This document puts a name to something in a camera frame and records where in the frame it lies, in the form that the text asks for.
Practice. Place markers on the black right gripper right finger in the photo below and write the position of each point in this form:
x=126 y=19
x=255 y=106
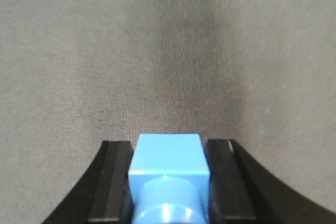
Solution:
x=243 y=191

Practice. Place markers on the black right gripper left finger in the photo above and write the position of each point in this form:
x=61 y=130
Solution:
x=102 y=193

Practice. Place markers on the light blue block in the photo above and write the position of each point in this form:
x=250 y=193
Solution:
x=169 y=179

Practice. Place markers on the dark grey conveyor belt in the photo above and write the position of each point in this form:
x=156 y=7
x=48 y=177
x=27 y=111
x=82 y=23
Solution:
x=77 y=72

